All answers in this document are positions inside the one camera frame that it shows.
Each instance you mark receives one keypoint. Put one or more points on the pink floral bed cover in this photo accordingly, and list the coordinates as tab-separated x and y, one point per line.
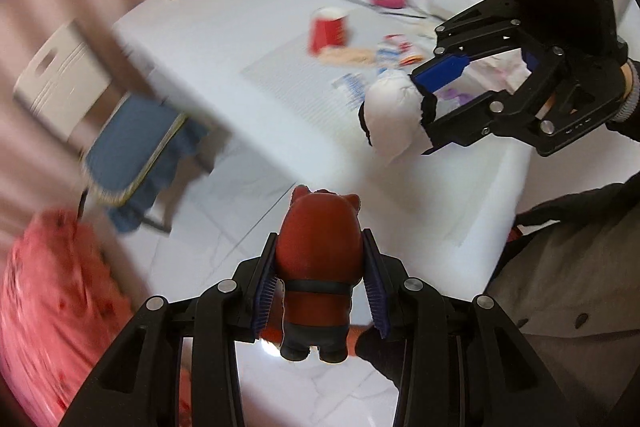
62	304

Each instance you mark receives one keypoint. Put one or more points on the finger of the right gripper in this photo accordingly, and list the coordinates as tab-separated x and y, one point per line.
501	114
487	28

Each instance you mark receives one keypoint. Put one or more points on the small blue white carton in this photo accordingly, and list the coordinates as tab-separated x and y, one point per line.
386	58

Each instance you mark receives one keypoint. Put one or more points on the red paper cup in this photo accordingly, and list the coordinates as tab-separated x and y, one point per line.
328	27

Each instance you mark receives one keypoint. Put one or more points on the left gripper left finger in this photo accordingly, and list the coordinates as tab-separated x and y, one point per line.
136	382

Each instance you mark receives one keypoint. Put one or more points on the blue white medicine box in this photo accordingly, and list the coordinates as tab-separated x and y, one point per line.
353	86

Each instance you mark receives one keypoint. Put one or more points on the person's right hand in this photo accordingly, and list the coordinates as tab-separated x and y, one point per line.
587	94

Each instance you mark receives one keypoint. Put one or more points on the white chair with blue cushion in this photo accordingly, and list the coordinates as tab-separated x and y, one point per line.
130	145

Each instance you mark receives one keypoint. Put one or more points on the red bear figurine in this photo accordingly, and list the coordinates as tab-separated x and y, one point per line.
319	260

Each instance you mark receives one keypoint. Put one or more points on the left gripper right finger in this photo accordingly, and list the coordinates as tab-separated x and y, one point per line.
465	363

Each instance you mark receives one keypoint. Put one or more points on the white stuffed doll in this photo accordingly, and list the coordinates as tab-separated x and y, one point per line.
395	114

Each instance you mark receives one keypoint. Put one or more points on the person's dark clothing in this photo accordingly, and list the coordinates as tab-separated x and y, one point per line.
573	292

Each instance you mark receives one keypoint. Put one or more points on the white woven table mat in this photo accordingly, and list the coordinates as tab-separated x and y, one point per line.
318	139

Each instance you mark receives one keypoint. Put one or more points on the purple ribbed cup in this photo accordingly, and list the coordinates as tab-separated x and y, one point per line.
451	94

